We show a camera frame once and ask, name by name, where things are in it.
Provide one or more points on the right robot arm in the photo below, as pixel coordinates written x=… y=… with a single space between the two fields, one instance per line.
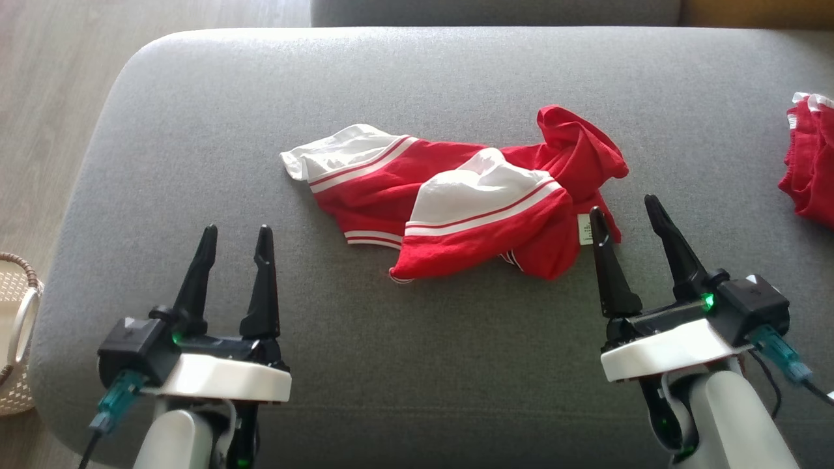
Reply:
x=730 y=423

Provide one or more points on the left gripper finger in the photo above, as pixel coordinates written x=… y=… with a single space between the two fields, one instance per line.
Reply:
x=264 y=299
x=195 y=293

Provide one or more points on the red t-shirt with white sleeves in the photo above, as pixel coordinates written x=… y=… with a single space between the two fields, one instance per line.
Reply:
x=456 y=195

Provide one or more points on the grey sofa backrest cushion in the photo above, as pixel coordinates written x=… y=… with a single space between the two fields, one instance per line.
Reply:
x=495 y=13

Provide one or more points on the red shorts with white stripes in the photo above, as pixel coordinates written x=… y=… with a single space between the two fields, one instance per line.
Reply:
x=814 y=163

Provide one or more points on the cream wicker laundry basket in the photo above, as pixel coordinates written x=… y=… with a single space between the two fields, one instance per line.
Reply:
x=16 y=365

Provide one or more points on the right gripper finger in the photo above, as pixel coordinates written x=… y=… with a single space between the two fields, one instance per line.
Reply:
x=681 y=260
x=612 y=280

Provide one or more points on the grey sofa seat cushion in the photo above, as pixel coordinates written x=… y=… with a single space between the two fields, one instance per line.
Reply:
x=456 y=339

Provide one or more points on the yellow sofa cushion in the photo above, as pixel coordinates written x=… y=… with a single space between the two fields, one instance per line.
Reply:
x=756 y=13

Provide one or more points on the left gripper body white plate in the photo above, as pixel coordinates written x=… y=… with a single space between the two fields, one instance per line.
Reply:
x=221 y=378

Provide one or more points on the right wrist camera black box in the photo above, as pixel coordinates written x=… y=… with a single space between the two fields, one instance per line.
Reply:
x=752 y=306

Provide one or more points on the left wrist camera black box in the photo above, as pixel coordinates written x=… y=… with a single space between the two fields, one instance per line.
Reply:
x=133 y=348

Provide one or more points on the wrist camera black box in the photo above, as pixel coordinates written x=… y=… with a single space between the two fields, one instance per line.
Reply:
x=752 y=306
x=133 y=348

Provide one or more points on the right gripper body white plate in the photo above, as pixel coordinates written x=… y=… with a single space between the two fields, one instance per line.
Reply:
x=664 y=348

